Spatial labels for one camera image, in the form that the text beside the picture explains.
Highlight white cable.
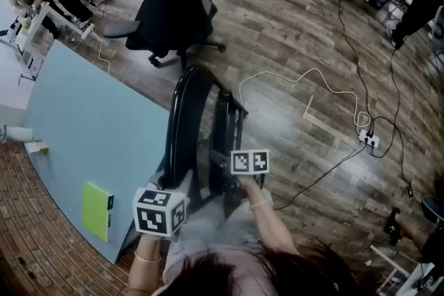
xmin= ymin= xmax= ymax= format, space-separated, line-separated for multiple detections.
xmin=71 ymin=24 xmax=111 ymax=76
xmin=238 ymin=68 xmax=373 ymax=136

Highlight white workbench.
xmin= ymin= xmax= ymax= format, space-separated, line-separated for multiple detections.
xmin=6 ymin=2 xmax=94 ymax=84

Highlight white power strip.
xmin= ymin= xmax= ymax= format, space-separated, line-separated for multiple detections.
xmin=359 ymin=130 xmax=381 ymax=150

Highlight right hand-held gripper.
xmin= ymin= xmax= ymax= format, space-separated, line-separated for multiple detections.
xmin=210 ymin=148 xmax=270 ymax=175

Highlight pale bead bracelet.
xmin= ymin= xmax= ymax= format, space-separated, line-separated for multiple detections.
xmin=248 ymin=200 xmax=270 ymax=212

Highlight thin gold bracelet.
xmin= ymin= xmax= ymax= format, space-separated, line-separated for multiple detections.
xmin=134 ymin=249 xmax=162 ymax=264

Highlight white side table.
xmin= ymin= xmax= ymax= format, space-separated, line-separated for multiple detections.
xmin=369 ymin=244 xmax=444 ymax=296

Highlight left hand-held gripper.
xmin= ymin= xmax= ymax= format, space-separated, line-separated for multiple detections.
xmin=133 ymin=170 xmax=194 ymax=238

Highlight black folding chair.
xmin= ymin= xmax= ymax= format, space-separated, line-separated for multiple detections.
xmin=162 ymin=64 xmax=249 ymax=216

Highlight green and white box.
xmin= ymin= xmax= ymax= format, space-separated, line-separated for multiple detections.
xmin=82 ymin=181 xmax=114 ymax=243

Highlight person's right forearm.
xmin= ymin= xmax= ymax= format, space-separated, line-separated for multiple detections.
xmin=239 ymin=173 xmax=300 ymax=254

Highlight person's light grey trousers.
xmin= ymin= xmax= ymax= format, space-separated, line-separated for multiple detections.
xmin=173 ymin=189 xmax=275 ymax=249

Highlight light blue table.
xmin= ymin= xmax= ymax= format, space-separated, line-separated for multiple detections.
xmin=26 ymin=40 xmax=171 ymax=266

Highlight black mesh office chair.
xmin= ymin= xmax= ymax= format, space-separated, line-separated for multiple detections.
xmin=103 ymin=0 xmax=226 ymax=69

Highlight person's left forearm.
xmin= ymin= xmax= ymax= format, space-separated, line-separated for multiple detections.
xmin=128 ymin=234 xmax=164 ymax=294

